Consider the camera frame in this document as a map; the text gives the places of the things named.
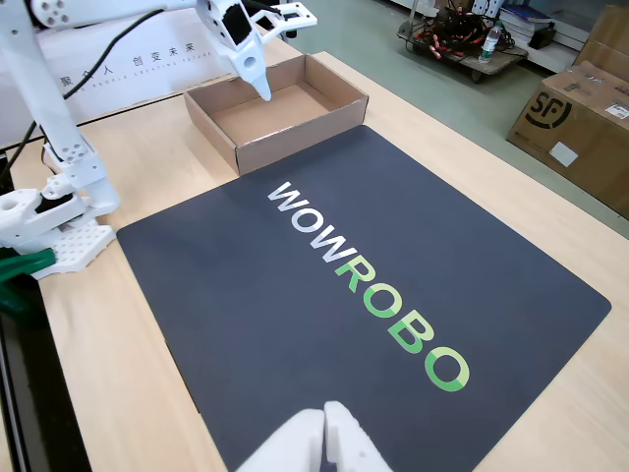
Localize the dark mat WOWROBO print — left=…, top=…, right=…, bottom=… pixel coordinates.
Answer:
left=116, top=124, right=613, bottom=472

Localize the open brown cardboard box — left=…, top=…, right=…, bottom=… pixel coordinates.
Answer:
left=184, top=52, right=370, bottom=177

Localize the white box Chinese print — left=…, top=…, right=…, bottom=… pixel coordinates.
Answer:
left=0, top=9, right=237, bottom=144

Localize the clear plastic water bottle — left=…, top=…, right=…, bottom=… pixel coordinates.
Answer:
left=479, top=20, right=503, bottom=64

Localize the platform trolley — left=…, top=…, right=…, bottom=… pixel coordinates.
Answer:
left=396, top=19, right=530, bottom=84

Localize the stack of books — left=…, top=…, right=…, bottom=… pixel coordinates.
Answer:
left=495, top=2, right=556, bottom=40

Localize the green clamp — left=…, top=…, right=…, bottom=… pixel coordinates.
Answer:
left=0, top=247, right=56, bottom=316

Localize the cardboard box SF logo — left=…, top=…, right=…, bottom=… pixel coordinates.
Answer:
left=505, top=61, right=629, bottom=220

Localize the plain brown cardboard box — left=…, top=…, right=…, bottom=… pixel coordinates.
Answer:
left=572, top=4, right=629, bottom=75

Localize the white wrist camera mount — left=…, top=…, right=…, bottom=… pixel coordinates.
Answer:
left=248, top=2, right=319, bottom=38

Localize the black camera cable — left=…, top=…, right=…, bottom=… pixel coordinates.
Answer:
left=0, top=7, right=166, bottom=183

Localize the black orange cable bundle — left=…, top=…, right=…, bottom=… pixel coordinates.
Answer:
left=412, top=7, right=497, bottom=60

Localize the white perforated base plate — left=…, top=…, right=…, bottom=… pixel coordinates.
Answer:
left=29, top=220, right=118, bottom=281

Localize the black metal rail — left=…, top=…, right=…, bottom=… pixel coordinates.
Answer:
left=0, top=142, right=92, bottom=472

